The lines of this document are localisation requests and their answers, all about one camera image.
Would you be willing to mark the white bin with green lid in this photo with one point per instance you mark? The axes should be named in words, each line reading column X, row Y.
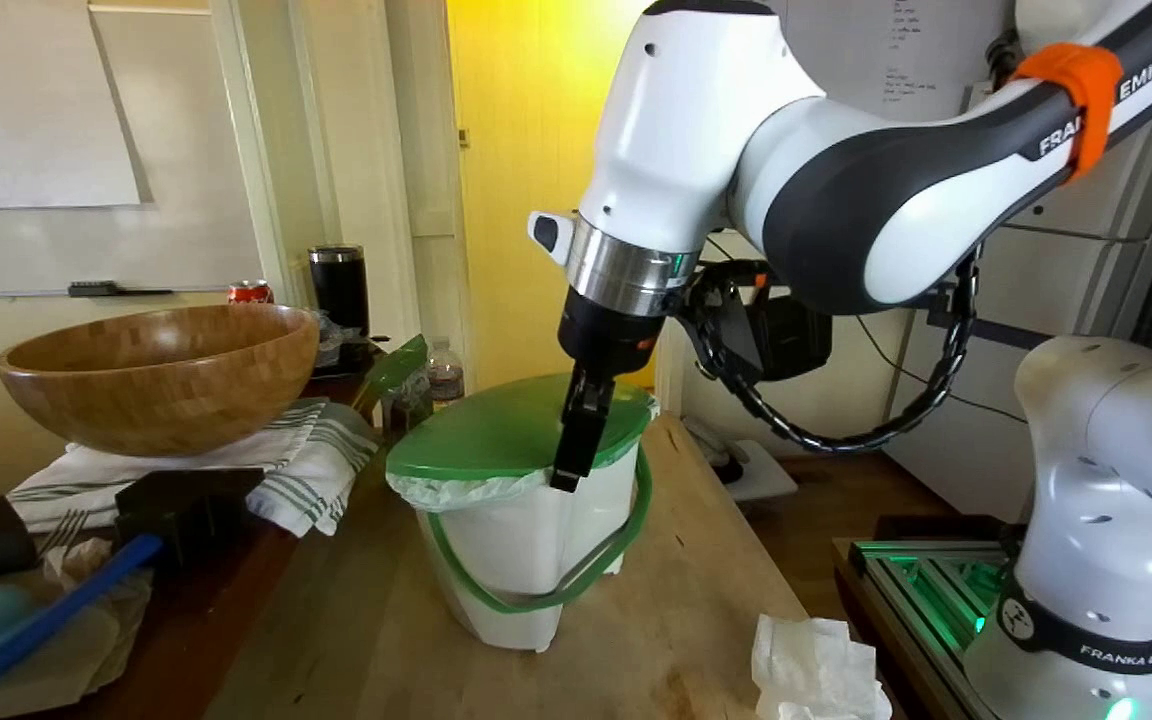
column 512, row 550

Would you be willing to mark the green lit control box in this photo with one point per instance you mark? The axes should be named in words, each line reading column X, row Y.
column 939, row 588

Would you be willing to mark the black tumbler cup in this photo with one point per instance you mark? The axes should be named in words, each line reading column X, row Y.
column 339, row 278

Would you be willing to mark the blue handled tool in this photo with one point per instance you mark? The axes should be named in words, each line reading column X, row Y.
column 28, row 626

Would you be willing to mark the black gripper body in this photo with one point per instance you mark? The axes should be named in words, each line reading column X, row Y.
column 607, row 343

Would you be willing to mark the white whiteboard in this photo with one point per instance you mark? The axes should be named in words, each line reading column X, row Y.
column 63, row 136

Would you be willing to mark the striped white green towel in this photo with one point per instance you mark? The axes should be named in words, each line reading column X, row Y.
column 306, row 466

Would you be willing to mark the crumpled white tissue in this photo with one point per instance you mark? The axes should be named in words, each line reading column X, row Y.
column 813, row 671

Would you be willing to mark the clear water bottle on table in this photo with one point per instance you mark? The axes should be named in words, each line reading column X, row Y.
column 444, row 374

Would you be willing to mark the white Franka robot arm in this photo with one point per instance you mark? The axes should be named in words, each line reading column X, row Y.
column 712, row 116

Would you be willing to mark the red soda can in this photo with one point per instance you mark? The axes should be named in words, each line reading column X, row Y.
column 249, row 294

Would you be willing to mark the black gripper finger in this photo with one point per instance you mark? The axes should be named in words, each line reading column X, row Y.
column 581, row 424

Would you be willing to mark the large wooden bowl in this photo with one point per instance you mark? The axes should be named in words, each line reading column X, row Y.
column 168, row 380

